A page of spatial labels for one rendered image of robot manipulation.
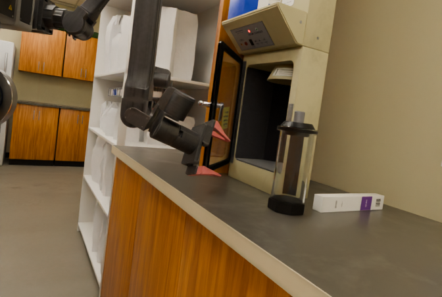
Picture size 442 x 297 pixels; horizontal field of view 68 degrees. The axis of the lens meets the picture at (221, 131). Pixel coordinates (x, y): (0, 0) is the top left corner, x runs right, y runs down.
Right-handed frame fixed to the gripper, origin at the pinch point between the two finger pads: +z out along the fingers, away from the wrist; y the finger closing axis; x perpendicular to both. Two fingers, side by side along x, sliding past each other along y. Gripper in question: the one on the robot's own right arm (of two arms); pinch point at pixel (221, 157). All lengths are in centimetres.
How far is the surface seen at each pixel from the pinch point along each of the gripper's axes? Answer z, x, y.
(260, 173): 25.5, 14.7, 5.8
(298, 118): 12.9, -11.5, 14.9
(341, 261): 11.7, -30.1, -18.8
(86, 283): 27, 163, -59
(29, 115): -45, 495, 101
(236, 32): 2, 16, 50
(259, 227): 6.1, -12.8, -15.5
